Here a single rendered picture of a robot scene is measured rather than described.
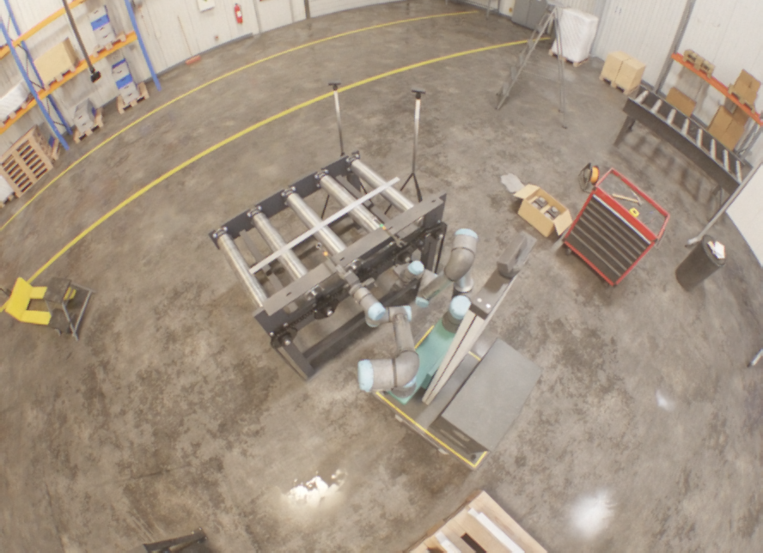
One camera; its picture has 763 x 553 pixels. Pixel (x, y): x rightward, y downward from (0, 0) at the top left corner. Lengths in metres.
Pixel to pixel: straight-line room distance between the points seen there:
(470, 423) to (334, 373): 1.29
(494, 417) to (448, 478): 0.92
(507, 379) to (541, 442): 1.07
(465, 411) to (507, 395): 0.25
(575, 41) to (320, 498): 9.50
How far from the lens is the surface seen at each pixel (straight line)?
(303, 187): 2.63
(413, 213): 1.92
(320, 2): 11.48
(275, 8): 10.83
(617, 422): 3.27
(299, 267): 2.07
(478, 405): 1.83
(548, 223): 3.60
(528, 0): 11.50
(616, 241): 3.20
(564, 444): 2.95
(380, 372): 1.26
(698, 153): 5.90
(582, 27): 9.06
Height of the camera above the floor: 2.58
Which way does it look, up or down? 57 degrees down
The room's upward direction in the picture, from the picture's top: 2 degrees counter-clockwise
